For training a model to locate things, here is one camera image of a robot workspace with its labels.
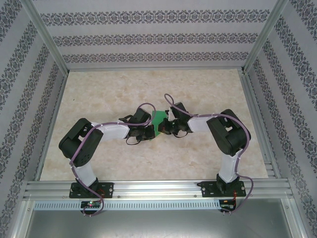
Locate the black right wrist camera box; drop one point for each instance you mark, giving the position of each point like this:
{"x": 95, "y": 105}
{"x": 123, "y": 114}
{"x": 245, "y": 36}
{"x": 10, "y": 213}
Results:
{"x": 179, "y": 110}

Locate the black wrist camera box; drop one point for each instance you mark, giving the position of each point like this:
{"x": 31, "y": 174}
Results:
{"x": 179, "y": 110}
{"x": 142, "y": 115}

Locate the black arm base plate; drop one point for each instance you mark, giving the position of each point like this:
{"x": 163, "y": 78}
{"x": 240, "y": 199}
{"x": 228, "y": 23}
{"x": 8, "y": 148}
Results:
{"x": 107, "y": 189}
{"x": 210, "y": 189}

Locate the thin aluminium cross rail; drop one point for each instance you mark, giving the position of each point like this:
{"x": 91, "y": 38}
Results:
{"x": 153, "y": 68}

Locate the aluminium table edge rail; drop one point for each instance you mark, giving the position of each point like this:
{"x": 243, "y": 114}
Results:
{"x": 258, "y": 124}

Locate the wide aluminium mounting rail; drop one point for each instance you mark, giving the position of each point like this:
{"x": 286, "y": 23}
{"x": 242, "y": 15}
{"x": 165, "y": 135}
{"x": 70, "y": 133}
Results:
{"x": 153, "y": 188}

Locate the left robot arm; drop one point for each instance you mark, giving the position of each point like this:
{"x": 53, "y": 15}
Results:
{"x": 111, "y": 130}

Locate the grey metal sheet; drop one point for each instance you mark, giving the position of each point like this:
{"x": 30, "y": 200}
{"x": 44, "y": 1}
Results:
{"x": 153, "y": 225}

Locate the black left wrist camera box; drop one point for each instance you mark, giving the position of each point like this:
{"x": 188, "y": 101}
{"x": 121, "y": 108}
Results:
{"x": 142, "y": 115}

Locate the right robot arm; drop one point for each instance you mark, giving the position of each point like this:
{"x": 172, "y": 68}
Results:
{"x": 198, "y": 124}

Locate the small circuit board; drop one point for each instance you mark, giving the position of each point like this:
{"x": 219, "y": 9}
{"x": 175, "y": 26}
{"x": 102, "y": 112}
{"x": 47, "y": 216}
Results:
{"x": 227, "y": 203}
{"x": 90, "y": 204}

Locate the aluminium frame post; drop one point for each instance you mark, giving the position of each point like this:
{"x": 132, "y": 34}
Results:
{"x": 266, "y": 34}
{"x": 47, "y": 34}

